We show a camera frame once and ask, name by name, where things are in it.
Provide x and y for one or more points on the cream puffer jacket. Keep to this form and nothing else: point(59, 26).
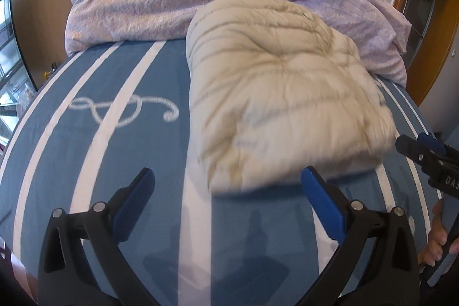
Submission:
point(283, 91)

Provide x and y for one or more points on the bed with blue striped sheet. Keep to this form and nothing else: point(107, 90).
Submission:
point(107, 148)

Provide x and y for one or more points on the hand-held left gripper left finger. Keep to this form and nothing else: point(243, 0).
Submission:
point(138, 189)

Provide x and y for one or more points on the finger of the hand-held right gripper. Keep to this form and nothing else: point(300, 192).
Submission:
point(432, 144)
point(408, 147)

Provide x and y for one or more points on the person's right hand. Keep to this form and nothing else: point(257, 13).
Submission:
point(437, 227)

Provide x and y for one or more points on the window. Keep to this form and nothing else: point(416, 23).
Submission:
point(9, 51)

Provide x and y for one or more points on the white wall switch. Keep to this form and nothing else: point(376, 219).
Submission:
point(455, 54)

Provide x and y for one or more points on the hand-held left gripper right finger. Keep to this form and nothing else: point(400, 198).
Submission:
point(319, 195)

